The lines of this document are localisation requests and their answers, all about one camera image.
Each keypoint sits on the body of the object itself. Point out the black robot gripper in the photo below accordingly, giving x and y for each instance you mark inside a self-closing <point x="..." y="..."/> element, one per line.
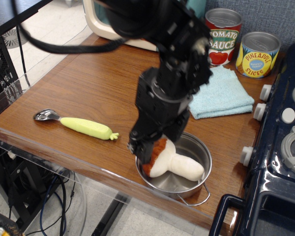
<point x="159" y="114"/>

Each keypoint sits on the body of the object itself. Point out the plush mushroom toy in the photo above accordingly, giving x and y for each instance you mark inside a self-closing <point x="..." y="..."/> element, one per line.
<point x="165" y="158"/>

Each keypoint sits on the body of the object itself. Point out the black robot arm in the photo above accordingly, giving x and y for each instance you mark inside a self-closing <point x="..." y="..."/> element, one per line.
<point x="180" y="37"/>

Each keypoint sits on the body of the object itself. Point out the teal toy microwave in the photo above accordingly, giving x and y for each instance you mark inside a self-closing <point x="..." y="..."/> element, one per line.
<point x="99" y="24"/>

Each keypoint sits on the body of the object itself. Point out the white stove knob top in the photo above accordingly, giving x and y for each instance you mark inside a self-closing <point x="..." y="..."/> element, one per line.
<point x="265" y="92"/>

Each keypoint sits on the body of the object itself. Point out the white stove knob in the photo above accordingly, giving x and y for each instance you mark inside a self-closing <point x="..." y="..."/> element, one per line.
<point x="245" y="156"/>
<point x="265" y="92"/>
<point x="259" y="111"/>

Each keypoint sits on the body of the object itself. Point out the dark blue toy stove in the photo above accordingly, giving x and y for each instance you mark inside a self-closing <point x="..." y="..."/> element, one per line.
<point x="268" y="205"/>

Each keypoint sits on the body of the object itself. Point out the silver metal pot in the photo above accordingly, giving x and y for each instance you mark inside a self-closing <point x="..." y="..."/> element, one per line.
<point x="177" y="187"/>

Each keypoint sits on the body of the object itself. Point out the light blue folded cloth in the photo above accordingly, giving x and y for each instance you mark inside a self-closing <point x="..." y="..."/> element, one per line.
<point x="222" y="96"/>

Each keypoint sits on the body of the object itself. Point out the white stove knob bottom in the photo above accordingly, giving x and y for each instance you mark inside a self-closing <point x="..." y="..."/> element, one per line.
<point x="245" y="156"/>

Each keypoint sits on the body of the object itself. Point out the white stove knob middle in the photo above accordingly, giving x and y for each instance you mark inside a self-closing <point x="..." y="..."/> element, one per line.
<point x="259" y="111"/>

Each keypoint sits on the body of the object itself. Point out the clear acrylic table guard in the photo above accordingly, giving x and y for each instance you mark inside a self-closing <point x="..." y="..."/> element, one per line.
<point x="100" y="87"/>

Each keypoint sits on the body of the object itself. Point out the tomato sauce can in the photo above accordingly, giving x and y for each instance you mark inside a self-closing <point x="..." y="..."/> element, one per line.
<point x="225" y="25"/>

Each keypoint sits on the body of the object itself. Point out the pineapple slices can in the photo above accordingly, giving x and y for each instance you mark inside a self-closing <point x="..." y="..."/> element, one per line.
<point x="257" y="54"/>

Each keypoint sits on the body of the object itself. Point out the black desk at left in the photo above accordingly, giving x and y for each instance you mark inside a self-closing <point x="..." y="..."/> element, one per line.
<point x="25" y="9"/>

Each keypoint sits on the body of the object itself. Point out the spoon with green handle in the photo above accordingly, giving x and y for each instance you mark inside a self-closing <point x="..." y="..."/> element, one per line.
<point x="83" y="126"/>

